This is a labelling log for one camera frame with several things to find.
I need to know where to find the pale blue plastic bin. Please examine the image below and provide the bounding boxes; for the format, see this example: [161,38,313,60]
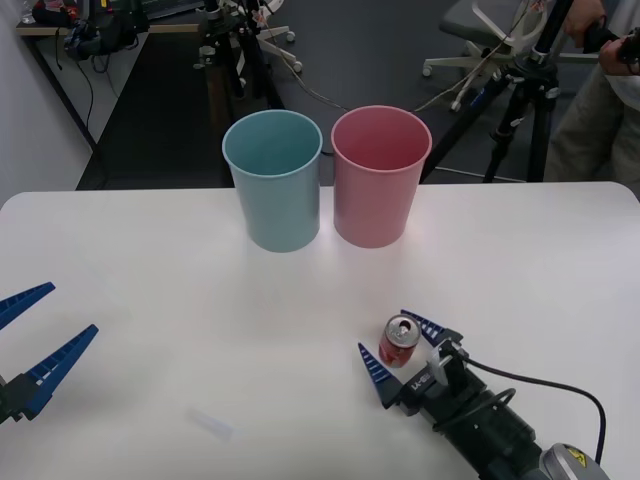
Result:
[221,110,323,253]

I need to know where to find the person's hand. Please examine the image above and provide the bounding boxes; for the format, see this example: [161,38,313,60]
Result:
[566,0,608,51]
[597,28,640,77]

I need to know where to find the black camera tripod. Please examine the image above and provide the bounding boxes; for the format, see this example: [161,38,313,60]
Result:
[193,0,287,112]
[423,0,576,184]

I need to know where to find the white office chair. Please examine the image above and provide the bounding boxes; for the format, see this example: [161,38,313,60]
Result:
[421,0,554,112]

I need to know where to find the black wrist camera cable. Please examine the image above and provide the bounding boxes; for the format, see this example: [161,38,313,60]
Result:
[452,349,609,461]

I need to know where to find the black handle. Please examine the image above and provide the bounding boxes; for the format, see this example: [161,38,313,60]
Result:
[583,24,621,54]

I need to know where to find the pale floor cable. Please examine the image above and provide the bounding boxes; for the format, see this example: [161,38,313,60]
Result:
[252,9,506,114]

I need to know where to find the wooden desk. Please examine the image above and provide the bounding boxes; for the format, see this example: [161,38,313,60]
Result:
[14,19,202,156]

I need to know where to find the person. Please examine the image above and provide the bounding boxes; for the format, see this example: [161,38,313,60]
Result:
[543,0,640,184]

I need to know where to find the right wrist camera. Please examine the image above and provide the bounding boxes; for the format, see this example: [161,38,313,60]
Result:
[425,341,472,396]

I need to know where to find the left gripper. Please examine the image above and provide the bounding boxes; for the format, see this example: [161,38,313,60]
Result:
[0,281,100,426]

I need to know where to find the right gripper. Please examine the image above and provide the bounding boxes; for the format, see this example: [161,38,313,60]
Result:
[356,309,497,427]

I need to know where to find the pink plastic bin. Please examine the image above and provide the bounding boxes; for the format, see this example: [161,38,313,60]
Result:
[330,105,432,250]

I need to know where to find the red drink can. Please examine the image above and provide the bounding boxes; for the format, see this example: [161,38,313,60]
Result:
[378,313,421,369]

